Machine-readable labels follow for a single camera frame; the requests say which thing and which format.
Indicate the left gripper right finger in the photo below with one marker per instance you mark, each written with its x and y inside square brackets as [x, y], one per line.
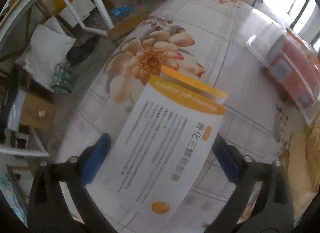
[273, 209]

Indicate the white orange medicine box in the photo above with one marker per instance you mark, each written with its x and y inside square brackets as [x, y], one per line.
[161, 148]

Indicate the white pillow bag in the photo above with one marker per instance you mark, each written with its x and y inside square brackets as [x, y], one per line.
[48, 48]

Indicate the clear bag with red print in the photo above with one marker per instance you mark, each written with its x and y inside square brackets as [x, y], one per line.
[292, 65]

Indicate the crumpled tan paper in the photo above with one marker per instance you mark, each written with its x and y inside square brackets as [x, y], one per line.
[301, 164]

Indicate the black pan on floor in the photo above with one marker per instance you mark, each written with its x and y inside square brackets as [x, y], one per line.
[77, 55]

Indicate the green bottle pack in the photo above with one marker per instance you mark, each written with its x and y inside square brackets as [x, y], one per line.
[63, 80]

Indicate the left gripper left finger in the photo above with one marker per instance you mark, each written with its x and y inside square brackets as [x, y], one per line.
[47, 208]

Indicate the white open box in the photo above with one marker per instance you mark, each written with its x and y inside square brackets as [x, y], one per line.
[83, 9]

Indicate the flat cardboard piece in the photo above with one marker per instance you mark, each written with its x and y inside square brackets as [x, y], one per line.
[127, 25]

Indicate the cardboard box on floor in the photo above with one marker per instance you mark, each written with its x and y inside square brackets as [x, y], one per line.
[37, 112]

